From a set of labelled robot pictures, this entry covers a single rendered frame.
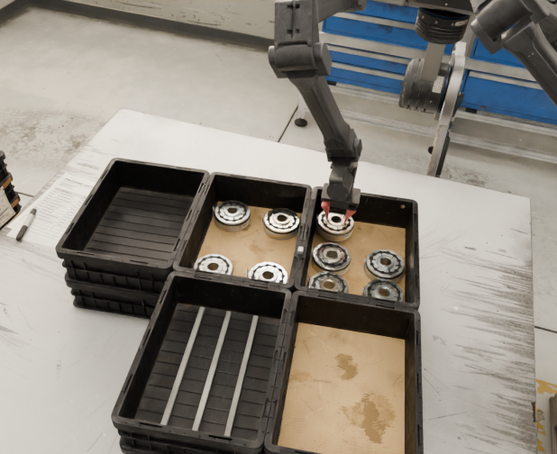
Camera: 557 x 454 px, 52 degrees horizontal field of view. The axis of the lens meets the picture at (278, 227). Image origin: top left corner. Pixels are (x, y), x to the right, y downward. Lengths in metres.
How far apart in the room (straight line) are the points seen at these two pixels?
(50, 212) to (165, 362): 0.80
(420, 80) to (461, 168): 1.80
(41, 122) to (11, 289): 2.11
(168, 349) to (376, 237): 0.67
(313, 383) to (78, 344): 0.63
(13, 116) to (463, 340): 3.00
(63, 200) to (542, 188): 2.55
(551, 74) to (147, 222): 1.10
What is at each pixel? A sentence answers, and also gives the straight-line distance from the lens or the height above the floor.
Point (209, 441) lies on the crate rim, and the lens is 1.16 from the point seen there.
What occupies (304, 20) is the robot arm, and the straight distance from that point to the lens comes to 1.13.
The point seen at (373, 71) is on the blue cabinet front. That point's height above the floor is 0.44.
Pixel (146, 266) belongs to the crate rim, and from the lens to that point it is 1.42.
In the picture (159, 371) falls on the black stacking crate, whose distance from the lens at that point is 1.36.
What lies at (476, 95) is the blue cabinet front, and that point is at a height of 0.40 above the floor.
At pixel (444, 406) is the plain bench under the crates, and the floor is 0.70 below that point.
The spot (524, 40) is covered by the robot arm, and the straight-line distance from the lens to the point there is 1.13.
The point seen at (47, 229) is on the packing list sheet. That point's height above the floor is 0.70.
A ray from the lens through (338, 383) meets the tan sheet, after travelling 1.34.
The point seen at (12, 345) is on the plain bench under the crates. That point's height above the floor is 0.70.
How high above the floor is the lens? 1.96
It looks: 43 degrees down
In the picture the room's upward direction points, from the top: 4 degrees clockwise
